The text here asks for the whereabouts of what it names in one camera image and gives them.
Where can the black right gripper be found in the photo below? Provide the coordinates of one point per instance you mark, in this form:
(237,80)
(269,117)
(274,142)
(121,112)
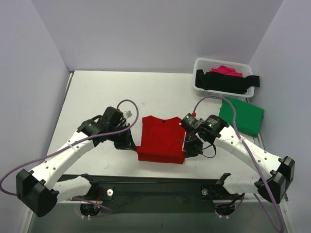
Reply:
(192,145)

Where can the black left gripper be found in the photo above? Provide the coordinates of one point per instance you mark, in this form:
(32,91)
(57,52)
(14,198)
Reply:
(125,141)

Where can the red t shirt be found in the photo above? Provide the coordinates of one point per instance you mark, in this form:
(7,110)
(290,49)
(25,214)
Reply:
(161,141)

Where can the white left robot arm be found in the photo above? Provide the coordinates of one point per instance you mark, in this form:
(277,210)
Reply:
(40,188)

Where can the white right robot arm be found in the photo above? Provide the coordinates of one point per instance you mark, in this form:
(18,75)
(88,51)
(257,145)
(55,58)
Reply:
(275,174)

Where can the green folded t shirt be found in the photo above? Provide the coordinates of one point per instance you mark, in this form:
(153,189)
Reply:
(248,116)

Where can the black t shirt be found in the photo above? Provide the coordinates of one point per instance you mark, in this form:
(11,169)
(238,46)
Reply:
(225,83)

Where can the white plastic basket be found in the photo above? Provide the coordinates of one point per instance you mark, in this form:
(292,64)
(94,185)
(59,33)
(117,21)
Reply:
(207,64)

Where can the pink t shirt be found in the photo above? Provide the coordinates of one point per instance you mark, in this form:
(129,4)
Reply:
(227,71)

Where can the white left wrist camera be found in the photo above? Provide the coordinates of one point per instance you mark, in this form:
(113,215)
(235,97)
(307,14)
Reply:
(127,114)

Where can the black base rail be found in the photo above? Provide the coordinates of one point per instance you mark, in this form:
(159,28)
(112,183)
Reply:
(144,195)

